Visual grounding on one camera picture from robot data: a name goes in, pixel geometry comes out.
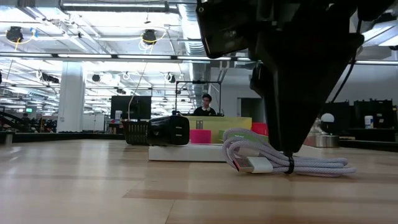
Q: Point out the red plastic basket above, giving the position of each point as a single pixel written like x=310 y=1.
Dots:
x=259 y=128

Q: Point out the silver ventilation duct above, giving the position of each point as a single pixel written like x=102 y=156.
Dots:
x=194 y=31

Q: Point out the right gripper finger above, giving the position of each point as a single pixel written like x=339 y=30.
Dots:
x=257 y=79
x=298 y=93

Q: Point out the black metal stand frame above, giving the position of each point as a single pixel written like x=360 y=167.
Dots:
x=199 y=82

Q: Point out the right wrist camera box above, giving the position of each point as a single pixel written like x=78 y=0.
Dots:
x=227 y=28

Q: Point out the black table frame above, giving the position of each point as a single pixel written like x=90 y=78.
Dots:
x=62 y=137

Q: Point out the white wipes canister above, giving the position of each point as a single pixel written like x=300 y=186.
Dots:
x=368 y=122
x=118 y=116

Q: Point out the pink wall charger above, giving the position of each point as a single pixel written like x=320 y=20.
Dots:
x=200 y=137

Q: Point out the white globe lamp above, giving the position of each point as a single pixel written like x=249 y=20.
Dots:
x=327 y=117

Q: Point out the long ceiling light bar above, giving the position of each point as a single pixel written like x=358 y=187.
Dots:
x=84 y=56

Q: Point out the black wall charger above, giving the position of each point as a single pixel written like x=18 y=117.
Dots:
x=166 y=130

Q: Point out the black computer monitor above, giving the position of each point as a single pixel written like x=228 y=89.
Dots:
x=124 y=107

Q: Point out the person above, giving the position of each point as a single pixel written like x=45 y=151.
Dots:
x=204 y=109

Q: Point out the black plastic basket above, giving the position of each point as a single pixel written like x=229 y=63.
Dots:
x=135 y=132

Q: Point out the black ceiling-hung camera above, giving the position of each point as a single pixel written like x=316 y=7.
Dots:
x=149 y=36
x=14 y=34

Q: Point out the black equipment cabinets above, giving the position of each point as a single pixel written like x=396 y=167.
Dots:
x=382 y=112

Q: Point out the white building pillar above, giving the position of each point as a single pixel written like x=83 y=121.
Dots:
x=71 y=96

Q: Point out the yellow plastic bin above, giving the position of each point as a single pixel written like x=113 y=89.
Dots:
x=224 y=124

